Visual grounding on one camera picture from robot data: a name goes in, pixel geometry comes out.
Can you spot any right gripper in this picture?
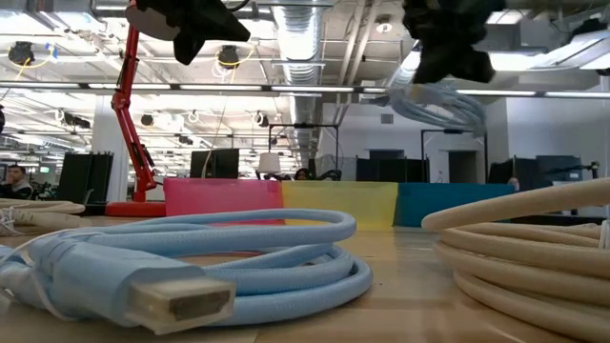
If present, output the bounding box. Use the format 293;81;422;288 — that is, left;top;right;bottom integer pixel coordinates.
402;0;507;85

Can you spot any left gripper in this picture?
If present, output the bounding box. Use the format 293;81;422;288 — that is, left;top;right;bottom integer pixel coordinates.
136;0;252;67

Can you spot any light blue cable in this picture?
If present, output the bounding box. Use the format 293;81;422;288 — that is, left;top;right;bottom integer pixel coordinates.
386;81;488;139
0;208;374;337

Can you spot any beige cable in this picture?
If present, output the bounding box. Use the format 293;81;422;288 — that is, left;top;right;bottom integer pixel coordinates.
0;198;88;237
420;176;610;343

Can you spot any black ceiling device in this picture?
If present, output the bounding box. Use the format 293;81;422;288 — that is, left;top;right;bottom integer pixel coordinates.
216;44;242;71
7;40;38;67

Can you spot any long ceiling light strip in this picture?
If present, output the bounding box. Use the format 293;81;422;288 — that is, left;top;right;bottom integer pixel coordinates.
0;81;610;99

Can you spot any dark office partition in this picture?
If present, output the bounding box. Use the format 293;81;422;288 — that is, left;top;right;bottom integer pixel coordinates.
355;149;431;184

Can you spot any red desk lamp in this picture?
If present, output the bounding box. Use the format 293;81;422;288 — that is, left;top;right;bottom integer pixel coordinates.
104;3;183;218

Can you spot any blue plastic bin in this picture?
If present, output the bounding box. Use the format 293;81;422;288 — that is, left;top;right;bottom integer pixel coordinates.
394;182;517;228

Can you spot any black office monitor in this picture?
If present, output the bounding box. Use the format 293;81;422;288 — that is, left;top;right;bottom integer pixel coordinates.
189;148;241;180

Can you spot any white lampshade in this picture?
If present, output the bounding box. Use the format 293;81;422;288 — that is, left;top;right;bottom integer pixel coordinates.
257;151;282;175

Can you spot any red plastic bin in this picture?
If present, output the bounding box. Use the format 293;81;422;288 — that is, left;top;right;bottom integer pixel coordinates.
163;177;284;226

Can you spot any yellow plastic bin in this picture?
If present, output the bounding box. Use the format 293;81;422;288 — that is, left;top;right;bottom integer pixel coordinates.
280;180;399;231

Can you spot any silver ventilation duct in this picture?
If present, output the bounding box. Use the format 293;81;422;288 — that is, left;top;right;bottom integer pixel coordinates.
271;0;335;161
383;40;423;91

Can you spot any black station frame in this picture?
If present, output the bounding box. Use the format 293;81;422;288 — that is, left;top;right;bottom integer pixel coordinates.
419;127;489;183

